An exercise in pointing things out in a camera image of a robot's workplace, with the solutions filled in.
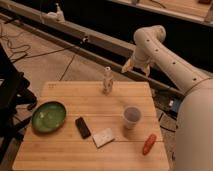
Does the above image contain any black chair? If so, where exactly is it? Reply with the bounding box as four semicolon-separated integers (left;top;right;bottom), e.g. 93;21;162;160
0;44;37;164

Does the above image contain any white object on rail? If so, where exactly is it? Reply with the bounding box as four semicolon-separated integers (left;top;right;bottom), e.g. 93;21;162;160
46;4;65;22

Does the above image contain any orange carrot toy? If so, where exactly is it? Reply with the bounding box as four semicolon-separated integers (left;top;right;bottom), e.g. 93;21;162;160
142;134;157;155

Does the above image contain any white sponge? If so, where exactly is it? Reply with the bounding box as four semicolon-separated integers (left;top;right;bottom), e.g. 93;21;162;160
93;128;115;148

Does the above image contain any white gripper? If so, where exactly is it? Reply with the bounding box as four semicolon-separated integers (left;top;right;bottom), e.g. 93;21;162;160
122;55;150;76

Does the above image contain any translucent plastic cup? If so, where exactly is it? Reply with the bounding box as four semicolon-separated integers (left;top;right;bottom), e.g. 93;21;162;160
123;106;142;129

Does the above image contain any green bowl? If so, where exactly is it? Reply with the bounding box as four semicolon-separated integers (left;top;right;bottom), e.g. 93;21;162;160
31;101;66;133

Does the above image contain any small white bottle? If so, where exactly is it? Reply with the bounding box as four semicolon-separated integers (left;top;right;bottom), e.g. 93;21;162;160
103;67;113;94

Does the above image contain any black floor cable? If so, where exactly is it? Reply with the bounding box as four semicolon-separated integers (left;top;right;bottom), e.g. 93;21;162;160
0;19;88;82

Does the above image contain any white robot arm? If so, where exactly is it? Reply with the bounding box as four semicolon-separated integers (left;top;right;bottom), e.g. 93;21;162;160
122;25;213;171

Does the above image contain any black eraser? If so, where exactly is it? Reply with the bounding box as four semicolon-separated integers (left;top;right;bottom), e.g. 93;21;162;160
75;117;91;139

